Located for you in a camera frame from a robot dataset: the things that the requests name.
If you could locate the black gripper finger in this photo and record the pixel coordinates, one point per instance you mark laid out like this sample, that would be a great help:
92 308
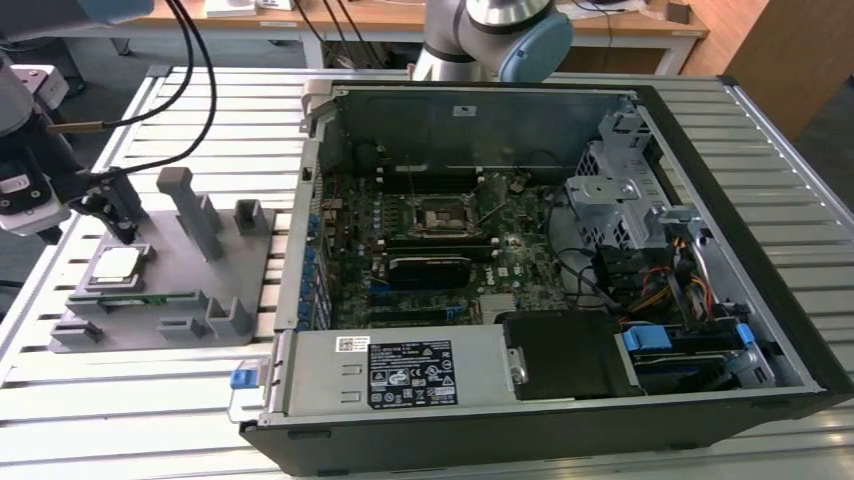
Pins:
123 200
89 205

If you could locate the silver square CPU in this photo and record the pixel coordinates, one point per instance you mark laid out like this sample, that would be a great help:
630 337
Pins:
120 263

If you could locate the thin metal locking lever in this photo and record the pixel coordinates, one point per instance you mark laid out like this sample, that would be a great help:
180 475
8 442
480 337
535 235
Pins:
413 182

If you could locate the CPU socket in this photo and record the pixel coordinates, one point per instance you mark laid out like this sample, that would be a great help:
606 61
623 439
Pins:
440 220

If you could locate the black mesh waste bin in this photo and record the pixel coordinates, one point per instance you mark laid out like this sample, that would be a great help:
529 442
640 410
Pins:
74 65

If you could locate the green RAM stick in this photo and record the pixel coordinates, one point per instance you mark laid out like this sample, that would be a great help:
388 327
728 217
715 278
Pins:
155 299

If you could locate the grey plastic parts rack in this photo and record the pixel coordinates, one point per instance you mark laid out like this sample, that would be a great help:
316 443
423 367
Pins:
249 280

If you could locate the blue case latch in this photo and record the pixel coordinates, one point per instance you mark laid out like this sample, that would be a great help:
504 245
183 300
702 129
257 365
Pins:
243 380

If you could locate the blue expansion slot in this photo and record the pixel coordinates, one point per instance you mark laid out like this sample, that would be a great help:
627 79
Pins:
377 286

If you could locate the wooden desk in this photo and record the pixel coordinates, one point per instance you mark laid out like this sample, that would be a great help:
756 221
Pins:
267 17
640 27

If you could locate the silver power supply with label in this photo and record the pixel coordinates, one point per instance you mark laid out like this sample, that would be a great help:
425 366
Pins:
313 370

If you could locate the small labelled white box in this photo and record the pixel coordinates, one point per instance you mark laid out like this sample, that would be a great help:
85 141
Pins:
275 4

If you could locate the RAM slot with white clips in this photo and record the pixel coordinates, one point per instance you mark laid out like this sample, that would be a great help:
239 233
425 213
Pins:
433 179
433 253
433 242
433 170

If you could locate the black graphics card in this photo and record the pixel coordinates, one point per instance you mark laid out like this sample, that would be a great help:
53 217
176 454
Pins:
427 275

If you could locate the black expansion slot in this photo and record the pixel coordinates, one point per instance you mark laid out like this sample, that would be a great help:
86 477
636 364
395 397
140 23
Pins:
407 316

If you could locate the round coin battery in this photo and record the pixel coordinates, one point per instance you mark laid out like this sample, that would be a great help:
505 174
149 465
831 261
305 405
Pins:
513 187

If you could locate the small silver heatsink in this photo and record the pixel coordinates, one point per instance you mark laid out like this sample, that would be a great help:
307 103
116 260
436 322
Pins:
496 306

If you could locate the green motherboard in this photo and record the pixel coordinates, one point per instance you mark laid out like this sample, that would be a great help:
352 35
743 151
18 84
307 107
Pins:
527 260

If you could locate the black open PC case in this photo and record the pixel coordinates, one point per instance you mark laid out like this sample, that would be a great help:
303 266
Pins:
467 445

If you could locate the silver metal drive cage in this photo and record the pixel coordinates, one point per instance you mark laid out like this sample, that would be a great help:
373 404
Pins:
600 192

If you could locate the hard disk in blue carrier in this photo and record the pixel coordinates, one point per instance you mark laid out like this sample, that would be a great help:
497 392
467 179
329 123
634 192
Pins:
647 340

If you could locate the small brown box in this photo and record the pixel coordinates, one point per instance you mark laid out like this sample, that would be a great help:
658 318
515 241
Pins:
679 14

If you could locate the blue plastic clip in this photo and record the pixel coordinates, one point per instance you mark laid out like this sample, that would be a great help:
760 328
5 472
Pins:
744 337

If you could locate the wooden cabinet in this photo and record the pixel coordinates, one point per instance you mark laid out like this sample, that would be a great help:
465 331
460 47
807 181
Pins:
787 50

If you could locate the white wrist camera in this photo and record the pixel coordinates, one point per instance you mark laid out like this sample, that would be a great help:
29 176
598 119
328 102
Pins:
36 222

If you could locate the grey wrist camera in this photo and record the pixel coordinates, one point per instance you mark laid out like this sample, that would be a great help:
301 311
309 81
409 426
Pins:
40 82

